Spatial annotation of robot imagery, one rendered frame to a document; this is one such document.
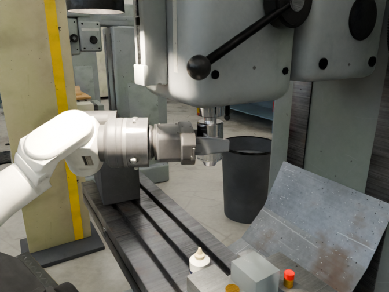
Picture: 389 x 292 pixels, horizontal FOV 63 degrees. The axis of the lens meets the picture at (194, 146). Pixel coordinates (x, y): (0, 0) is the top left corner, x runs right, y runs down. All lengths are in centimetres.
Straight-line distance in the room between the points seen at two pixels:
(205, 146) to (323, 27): 26
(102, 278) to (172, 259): 147
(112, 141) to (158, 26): 19
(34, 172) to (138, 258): 38
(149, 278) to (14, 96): 166
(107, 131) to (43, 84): 168
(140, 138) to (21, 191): 20
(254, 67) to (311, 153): 47
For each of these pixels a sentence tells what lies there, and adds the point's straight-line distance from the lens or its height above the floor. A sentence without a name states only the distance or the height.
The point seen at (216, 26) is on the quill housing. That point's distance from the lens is 44.
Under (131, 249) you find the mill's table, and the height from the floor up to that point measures 91.
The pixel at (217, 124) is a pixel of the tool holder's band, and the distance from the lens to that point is 55.
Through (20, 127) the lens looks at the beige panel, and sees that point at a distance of 224.
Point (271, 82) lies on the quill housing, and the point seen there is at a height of 134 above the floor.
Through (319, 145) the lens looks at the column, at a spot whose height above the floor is 115.
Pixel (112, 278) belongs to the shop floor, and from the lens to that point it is 223.
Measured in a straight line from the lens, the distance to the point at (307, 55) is 54.
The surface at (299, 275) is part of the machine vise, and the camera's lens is 68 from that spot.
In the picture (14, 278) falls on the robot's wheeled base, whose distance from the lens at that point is 145.
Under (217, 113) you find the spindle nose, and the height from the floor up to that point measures 129.
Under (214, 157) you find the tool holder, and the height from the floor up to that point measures 121.
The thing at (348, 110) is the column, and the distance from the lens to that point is 82.
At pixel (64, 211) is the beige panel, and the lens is 246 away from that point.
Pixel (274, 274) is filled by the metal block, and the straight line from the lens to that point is 55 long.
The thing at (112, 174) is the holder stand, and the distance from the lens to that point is 103.
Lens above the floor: 140
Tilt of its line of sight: 18 degrees down
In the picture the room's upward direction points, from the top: straight up
